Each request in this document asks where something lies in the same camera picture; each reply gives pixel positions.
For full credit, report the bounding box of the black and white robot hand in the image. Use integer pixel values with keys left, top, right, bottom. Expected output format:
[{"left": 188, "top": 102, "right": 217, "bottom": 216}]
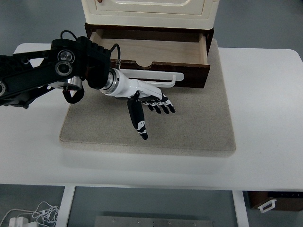
[{"left": 100, "top": 68, "right": 176, "bottom": 140}]

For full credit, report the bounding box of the dark wooden drawer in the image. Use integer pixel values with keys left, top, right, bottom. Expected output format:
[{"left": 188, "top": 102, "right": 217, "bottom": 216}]
[{"left": 89, "top": 29, "right": 210, "bottom": 88}]

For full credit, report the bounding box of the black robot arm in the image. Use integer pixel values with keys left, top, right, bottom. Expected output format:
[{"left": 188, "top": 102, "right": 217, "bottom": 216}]
[{"left": 0, "top": 36, "right": 121, "bottom": 109}]

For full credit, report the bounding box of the dark wooden cabinet base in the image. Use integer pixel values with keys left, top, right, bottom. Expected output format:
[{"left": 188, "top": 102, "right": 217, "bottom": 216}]
[{"left": 85, "top": 23, "right": 214, "bottom": 52}]

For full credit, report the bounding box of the cream upper cabinet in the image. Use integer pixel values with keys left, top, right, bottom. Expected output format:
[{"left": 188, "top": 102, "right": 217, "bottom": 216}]
[{"left": 82, "top": 0, "right": 219, "bottom": 30}]

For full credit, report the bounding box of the beige fabric pad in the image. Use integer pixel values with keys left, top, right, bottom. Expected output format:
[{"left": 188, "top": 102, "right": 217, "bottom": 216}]
[{"left": 59, "top": 40, "right": 236, "bottom": 157}]

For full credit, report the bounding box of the white charger plug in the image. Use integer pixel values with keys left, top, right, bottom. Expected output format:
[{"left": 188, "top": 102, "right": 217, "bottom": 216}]
[{"left": 9, "top": 217, "right": 29, "bottom": 227}]

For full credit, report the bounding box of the white drawer handle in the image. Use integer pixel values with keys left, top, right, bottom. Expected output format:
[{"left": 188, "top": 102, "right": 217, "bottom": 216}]
[{"left": 121, "top": 69, "right": 185, "bottom": 88}]

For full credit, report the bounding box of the white table leg frame left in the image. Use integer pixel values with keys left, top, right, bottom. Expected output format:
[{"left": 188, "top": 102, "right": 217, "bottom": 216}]
[{"left": 55, "top": 186, "right": 76, "bottom": 227}]

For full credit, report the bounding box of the white table leg frame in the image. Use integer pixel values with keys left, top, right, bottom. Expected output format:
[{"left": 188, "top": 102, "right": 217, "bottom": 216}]
[
  {"left": 55, "top": 186, "right": 76, "bottom": 227},
  {"left": 232, "top": 190, "right": 249, "bottom": 227}
]

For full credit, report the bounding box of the white charger cable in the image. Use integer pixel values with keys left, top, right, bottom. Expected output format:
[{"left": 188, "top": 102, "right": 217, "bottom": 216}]
[{"left": 0, "top": 201, "right": 60, "bottom": 227}]

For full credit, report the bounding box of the white table leg frame right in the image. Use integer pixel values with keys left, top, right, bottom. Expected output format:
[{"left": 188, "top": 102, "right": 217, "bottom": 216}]
[{"left": 232, "top": 190, "right": 249, "bottom": 227}]

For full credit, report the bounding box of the brown box with white handle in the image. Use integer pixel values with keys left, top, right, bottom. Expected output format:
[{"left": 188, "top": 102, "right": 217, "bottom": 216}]
[{"left": 248, "top": 191, "right": 303, "bottom": 213}]

